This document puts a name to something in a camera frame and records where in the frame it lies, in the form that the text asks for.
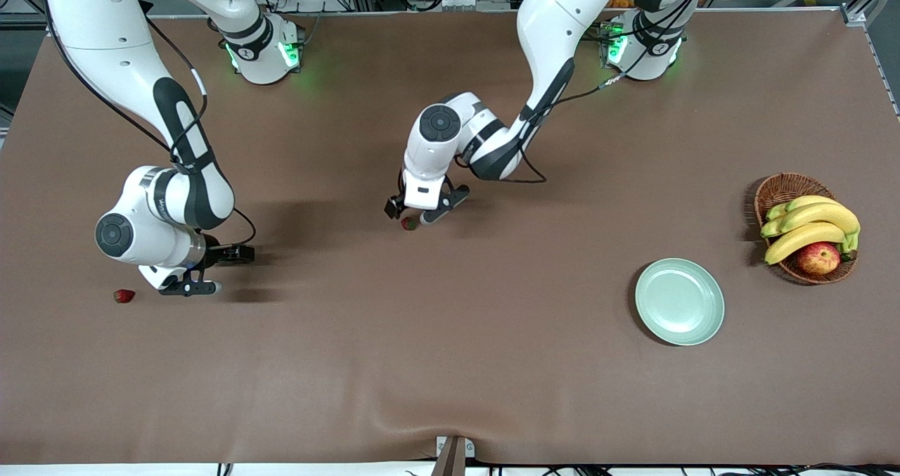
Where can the brown wicker basket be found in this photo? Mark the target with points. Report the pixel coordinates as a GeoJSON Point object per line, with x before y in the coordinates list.
{"type": "Point", "coordinates": [784, 189]}

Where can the pale green round plate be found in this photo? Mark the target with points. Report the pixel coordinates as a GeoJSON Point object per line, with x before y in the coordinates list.
{"type": "Point", "coordinates": [679, 301]}

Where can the red strawberry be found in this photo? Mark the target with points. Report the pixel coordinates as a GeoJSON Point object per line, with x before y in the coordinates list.
{"type": "Point", "coordinates": [124, 296]}
{"type": "Point", "coordinates": [409, 223]}

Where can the brown table cloth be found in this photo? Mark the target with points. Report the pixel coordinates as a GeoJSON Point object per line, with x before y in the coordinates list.
{"type": "Point", "coordinates": [450, 356]}

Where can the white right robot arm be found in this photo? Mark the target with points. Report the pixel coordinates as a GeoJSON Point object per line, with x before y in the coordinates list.
{"type": "Point", "coordinates": [98, 26]}

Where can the aluminium frame post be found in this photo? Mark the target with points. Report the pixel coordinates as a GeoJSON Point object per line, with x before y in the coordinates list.
{"type": "Point", "coordinates": [854, 13]}

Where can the yellow banana bunch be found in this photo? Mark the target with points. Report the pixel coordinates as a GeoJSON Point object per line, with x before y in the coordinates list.
{"type": "Point", "coordinates": [815, 216]}

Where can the bag of orange bread rolls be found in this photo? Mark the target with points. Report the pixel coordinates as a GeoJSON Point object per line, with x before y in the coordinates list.
{"type": "Point", "coordinates": [622, 1]}

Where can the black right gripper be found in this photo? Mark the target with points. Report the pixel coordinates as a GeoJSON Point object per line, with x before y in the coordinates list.
{"type": "Point", "coordinates": [222, 254]}

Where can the white power strip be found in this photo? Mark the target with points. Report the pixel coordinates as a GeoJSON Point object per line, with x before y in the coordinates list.
{"type": "Point", "coordinates": [467, 2]}

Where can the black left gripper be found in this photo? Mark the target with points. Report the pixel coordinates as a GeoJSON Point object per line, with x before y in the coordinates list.
{"type": "Point", "coordinates": [391, 207]}

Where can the grey metal clamp bracket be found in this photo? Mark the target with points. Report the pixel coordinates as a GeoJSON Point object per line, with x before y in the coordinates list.
{"type": "Point", "coordinates": [453, 458]}

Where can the red yellow apple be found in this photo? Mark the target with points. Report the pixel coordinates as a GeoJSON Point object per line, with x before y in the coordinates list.
{"type": "Point", "coordinates": [819, 258]}

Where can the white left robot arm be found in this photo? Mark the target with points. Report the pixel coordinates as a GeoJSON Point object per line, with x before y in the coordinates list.
{"type": "Point", "coordinates": [562, 19]}

